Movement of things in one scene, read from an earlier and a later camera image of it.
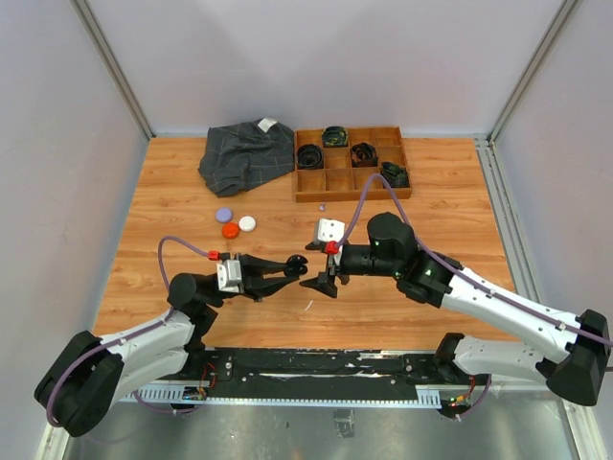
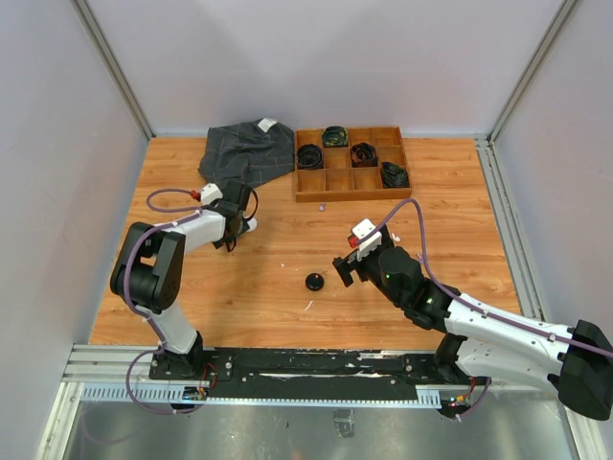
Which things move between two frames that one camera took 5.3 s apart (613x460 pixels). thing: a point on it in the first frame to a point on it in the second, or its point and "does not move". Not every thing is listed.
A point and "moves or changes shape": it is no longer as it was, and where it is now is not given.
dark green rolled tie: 395,175 does not move
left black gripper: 253,284 to 218,242
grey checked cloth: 238,156 does not move
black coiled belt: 364,154 does not move
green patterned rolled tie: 334,136 does not move
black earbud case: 296,265 moves or changes shape
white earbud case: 246,223 does not move
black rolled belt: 309,156 does not move
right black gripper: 325,284 to 343,264
